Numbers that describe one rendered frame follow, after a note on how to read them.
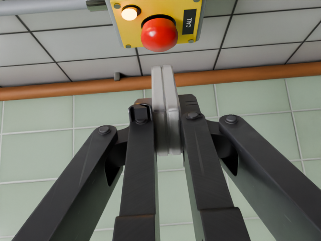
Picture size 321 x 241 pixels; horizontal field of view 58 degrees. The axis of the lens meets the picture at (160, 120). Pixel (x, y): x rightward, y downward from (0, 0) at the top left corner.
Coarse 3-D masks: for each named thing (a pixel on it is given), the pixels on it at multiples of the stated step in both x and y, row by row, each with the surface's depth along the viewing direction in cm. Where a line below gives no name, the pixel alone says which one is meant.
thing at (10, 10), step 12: (12, 0) 32; (24, 0) 32; (36, 0) 32; (48, 0) 32; (60, 0) 32; (72, 0) 32; (84, 0) 32; (96, 0) 31; (0, 12) 32; (12, 12) 32; (24, 12) 32; (36, 12) 32
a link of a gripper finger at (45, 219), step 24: (96, 144) 13; (72, 168) 12; (96, 168) 12; (120, 168) 15; (48, 192) 11; (72, 192) 11; (96, 192) 12; (48, 216) 10; (72, 216) 10; (96, 216) 12; (24, 240) 9; (48, 240) 9; (72, 240) 10
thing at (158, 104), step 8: (152, 72) 20; (160, 72) 20; (152, 80) 19; (160, 80) 18; (152, 88) 18; (160, 88) 17; (152, 96) 17; (160, 96) 16; (152, 104) 16; (160, 104) 15; (152, 112) 15; (160, 112) 15; (160, 120) 15; (160, 128) 15; (160, 136) 16; (160, 144) 16; (168, 144) 16; (160, 152) 16; (168, 152) 16
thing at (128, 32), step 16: (112, 0) 27; (128, 0) 27; (144, 0) 27; (160, 0) 28; (176, 0) 28; (192, 0) 28; (112, 16) 30; (144, 16) 30; (160, 16) 30; (176, 16) 30; (192, 16) 30; (128, 32) 32; (192, 32) 33
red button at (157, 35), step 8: (144, 24) 30; (152, 24) 29; (160, 24) 29; (168, 24) 29; (144, 32) 30; (152, 32) 29; (160, 32) 29; (168, 32) 29; (176, 32) 30; (144, 40) 30; (152, 40) 30; (160, 40) 29; (168, 40) 30; (176, 40) 30; (152, 48) 31; (160, 48) 31; (168, 48) 31
